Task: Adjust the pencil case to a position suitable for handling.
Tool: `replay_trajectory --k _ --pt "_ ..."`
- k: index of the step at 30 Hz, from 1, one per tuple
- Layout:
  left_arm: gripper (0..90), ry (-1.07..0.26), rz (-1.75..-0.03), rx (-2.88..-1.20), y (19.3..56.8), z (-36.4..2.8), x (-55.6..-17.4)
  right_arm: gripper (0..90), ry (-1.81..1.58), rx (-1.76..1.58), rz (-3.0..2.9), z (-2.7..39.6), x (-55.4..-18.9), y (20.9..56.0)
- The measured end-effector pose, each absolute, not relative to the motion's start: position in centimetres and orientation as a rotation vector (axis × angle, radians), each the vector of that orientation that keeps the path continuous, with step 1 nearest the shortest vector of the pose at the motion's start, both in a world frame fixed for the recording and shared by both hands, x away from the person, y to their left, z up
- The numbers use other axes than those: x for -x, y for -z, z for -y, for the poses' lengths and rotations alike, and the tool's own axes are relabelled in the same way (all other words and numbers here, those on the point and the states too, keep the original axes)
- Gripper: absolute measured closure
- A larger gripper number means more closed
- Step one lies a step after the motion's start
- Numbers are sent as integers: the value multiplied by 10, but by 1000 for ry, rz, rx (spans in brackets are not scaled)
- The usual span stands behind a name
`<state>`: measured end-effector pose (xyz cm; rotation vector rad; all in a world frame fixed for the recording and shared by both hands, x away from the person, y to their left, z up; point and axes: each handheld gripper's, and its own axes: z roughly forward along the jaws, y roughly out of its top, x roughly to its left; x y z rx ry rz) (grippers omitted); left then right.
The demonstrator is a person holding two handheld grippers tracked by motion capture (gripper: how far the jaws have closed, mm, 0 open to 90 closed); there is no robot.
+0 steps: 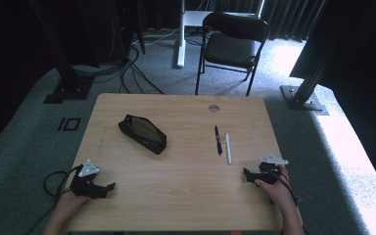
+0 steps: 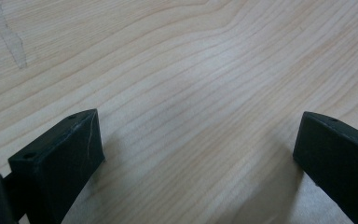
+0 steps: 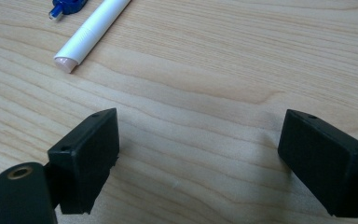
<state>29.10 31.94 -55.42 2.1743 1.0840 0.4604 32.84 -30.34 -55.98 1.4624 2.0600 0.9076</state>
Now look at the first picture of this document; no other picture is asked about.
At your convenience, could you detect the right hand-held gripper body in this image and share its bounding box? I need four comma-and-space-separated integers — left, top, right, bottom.
250, 153, 290, 186

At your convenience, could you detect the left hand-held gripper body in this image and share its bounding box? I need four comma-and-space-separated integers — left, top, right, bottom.
70, 159, 109, 200

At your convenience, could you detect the person's right hand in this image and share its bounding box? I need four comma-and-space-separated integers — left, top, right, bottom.
255, 164, 298, 211

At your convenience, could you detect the person's left hand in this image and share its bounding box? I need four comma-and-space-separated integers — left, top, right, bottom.
52, 190, 92, 226

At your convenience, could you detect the white pen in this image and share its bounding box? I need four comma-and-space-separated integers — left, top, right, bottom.
224, 132, 233, 165

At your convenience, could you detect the blue pen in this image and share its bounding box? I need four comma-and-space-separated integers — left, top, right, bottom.
213, 124, 223, 157

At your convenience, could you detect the black pencil case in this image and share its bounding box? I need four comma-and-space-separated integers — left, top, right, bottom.
117, 114, 167, 156

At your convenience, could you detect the black metal stand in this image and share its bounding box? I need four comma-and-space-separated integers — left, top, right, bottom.
28, 0, 95, 105
279, 0, 331, 117

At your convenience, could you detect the black folding chair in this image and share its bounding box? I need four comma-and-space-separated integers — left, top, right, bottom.
194, 12, 271, 98

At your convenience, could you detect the dark pleated curtain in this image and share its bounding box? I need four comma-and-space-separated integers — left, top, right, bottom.
209, 0, 328, 43

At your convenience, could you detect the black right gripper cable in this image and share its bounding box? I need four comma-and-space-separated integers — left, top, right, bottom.
267, 167, 301, 208

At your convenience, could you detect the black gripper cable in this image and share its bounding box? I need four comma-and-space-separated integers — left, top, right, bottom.
267, 167, 301, 208
25, 164, 84, 235

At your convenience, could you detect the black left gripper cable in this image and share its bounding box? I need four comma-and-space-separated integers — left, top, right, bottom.
25, 164, 84, 235

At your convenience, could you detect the bundle of black floor cables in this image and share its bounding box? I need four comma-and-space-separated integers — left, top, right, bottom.
70, 19, 165, 96

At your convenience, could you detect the white floor cable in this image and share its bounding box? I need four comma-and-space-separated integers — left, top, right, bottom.
131, 26, 181, 47

